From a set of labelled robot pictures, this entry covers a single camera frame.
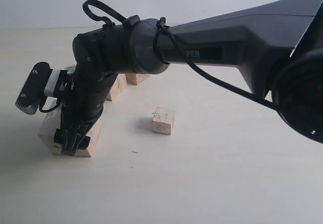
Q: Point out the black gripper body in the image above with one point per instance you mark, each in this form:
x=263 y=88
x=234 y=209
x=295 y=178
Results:
x=74 y=114

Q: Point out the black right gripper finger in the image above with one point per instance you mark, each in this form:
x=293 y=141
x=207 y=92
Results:
x=75 y=138

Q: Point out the second largest wooden cube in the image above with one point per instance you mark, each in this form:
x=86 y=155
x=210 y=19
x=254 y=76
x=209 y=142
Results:
x=116 y=89

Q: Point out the third largest wooden cube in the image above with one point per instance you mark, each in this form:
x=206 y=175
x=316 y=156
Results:
x=136 y=79

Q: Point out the smallest wooden cube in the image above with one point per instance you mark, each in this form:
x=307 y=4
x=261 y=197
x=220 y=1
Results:
x=163 y=120

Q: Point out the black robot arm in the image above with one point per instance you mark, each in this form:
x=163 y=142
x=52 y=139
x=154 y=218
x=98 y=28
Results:
x=270 y=54

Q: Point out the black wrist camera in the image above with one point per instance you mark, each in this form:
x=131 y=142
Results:
x=42 y=82

